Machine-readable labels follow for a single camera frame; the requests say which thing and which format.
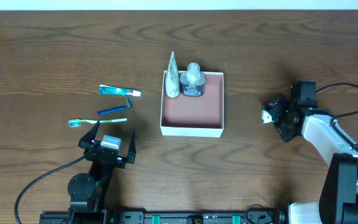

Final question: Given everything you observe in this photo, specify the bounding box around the blue disposable razor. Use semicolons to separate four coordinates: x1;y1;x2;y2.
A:
97;98;132;115

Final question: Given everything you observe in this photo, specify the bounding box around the white cream tube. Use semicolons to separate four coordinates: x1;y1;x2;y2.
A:
165;51;180;98

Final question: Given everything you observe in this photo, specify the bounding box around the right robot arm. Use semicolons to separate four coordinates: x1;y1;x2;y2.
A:
261;81;358;223

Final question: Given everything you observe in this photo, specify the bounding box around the green white toothbrush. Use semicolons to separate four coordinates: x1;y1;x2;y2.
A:
68;118;127;128

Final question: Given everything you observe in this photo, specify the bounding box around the green soap bar box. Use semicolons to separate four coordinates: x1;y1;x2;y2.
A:
261;110;274;124

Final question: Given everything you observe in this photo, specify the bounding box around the dark blue pump bottle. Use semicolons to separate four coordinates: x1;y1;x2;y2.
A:
180;62;206;97

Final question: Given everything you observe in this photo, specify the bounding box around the white box with pink interior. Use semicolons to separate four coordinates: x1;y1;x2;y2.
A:
160;72;224;138

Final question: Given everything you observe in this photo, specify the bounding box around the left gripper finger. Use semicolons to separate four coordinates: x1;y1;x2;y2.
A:
79;121;100;144
127;131;136;156

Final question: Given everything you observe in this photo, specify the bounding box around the green toothpaste tube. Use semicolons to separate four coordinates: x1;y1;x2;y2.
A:
99;84;142;97

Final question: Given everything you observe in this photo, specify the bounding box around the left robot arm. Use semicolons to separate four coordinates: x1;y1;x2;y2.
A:
62;121;136;224

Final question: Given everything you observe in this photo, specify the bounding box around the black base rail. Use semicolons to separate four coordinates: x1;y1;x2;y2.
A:
39;204;289;224

